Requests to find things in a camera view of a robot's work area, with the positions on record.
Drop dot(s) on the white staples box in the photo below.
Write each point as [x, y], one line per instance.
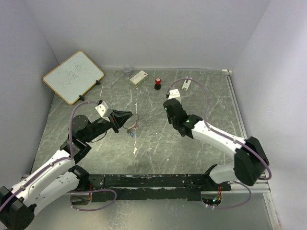
[139, 78]

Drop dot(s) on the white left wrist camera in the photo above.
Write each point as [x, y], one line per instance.
[103, 109]

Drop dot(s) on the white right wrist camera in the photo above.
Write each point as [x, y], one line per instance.
[174, 94]

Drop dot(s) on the white stapler remover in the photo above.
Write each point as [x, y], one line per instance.
[186, 83]

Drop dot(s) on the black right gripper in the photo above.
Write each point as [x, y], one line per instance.
[169, 119]

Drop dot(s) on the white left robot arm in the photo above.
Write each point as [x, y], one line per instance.
[61, 174]

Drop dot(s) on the red and black stamp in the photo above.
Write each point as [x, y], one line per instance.
[157, 85]

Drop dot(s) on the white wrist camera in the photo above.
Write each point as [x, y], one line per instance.
[103, 109]
[174, 94]

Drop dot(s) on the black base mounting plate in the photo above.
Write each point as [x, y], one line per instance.
[157, 186]

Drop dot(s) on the small whiteboard with wooden frame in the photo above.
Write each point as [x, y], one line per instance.
[74, 77]

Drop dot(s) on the aluminium frame rail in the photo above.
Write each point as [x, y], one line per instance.
[260, 185]

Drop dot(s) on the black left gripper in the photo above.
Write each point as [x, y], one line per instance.
[117, 120]

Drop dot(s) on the clear cup of paper clips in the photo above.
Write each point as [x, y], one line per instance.
[127, 70]

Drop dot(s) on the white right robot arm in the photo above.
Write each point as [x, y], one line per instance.
[249, 159]

